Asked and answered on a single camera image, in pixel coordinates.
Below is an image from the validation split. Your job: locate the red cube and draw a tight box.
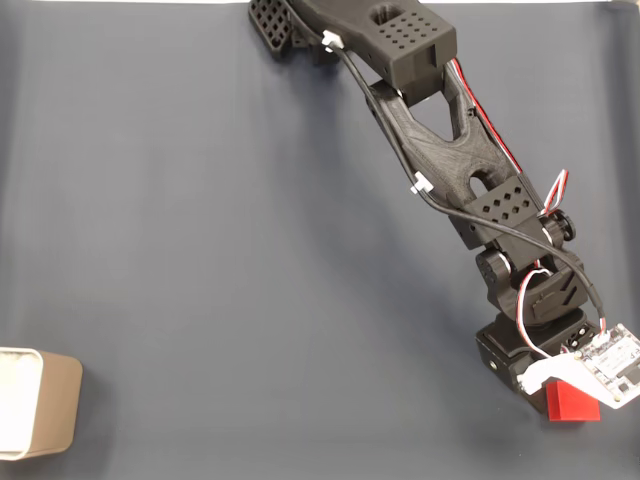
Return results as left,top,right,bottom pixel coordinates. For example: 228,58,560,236
544,380,602,424

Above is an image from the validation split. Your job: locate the beige box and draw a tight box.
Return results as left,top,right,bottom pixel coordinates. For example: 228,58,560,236
0,348,84,460

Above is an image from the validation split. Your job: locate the white camera circuit board mount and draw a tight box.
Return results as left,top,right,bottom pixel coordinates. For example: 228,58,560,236
518,322,640,412

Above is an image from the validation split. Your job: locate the black camera cable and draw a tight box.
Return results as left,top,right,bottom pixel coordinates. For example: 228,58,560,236
324,37,610,337

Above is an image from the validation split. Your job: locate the red white black servo wire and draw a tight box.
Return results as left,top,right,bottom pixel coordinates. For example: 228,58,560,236
447,56,571,217

